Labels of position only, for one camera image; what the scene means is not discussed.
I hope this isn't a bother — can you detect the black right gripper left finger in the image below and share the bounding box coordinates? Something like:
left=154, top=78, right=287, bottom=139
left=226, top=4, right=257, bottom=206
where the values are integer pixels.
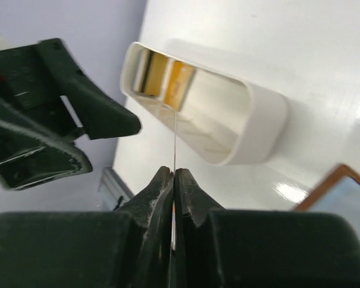
left=0, top=166, right=173, bottom=287

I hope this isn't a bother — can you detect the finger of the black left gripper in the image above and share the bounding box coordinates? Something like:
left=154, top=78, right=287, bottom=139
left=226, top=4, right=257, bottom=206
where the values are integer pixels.
left=0, top=98, right=93, bottom=191
left=0, top=38, right=141, bottom=140

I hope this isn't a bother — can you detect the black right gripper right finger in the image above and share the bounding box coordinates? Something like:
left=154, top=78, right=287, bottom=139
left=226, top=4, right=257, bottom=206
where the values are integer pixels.
left=173, top=169, right=360, bottom=287

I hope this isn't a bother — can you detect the thin card seen edge-on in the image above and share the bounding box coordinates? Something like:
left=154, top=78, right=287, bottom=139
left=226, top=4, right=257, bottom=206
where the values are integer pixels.
left=171, top=111, right=178, bottom=255

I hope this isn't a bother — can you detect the brown leather card holder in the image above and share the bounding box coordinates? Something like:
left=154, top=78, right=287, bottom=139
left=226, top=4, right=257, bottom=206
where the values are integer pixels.
left=293, top=164, right=360, bottom=211

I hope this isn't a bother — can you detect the white oblong plastic tray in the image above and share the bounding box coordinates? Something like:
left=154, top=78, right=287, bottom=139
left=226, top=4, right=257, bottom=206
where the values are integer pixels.
left=120, top=39, right=289, bottom=166

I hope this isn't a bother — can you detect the aluminium front rail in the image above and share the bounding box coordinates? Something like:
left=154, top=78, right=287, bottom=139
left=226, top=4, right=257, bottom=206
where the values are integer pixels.
left=97, top=167, right=134, bottom=211

